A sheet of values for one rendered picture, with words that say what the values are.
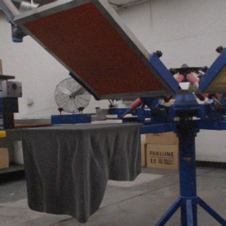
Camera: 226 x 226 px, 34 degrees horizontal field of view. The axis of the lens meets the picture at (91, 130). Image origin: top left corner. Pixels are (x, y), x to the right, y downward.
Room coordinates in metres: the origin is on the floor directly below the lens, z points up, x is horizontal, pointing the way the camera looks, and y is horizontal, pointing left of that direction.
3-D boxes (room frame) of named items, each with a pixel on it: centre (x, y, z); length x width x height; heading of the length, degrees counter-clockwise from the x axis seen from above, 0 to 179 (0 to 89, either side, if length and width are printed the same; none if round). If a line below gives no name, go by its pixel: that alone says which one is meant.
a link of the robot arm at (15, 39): (2.43, 0.45, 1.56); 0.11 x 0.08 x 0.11; 36
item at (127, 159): (1.80, -0.11, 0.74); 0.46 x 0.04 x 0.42; 137
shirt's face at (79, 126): (1.94, 0.05, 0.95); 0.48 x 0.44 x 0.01; 137
